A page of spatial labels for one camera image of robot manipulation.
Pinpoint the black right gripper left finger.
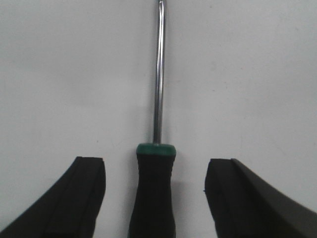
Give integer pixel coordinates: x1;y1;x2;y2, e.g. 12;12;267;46
0;157;106;238

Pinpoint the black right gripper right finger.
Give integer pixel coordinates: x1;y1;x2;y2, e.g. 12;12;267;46
205;159;317;238

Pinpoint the green-handled screwdriver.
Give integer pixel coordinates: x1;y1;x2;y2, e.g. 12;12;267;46
127;0;176;238

